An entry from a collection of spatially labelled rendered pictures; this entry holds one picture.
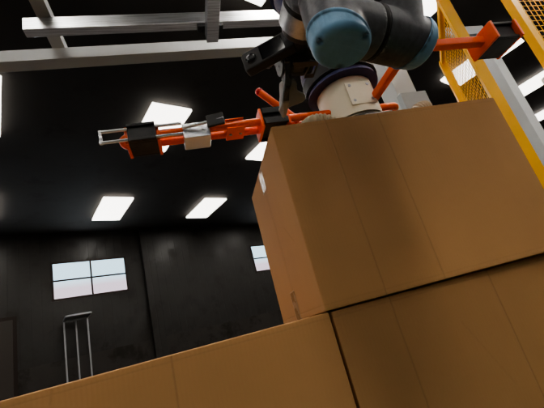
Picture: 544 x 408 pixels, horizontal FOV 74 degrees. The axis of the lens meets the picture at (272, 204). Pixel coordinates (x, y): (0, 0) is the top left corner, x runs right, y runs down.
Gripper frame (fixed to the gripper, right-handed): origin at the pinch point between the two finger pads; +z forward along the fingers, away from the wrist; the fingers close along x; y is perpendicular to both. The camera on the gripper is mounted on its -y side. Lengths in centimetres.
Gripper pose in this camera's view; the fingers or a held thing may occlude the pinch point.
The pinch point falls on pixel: (272, 92)
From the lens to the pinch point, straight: 92.5
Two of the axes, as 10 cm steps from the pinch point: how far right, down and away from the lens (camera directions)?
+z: -1.7, 3.7, 9.1
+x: -2.5, -9.1, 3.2
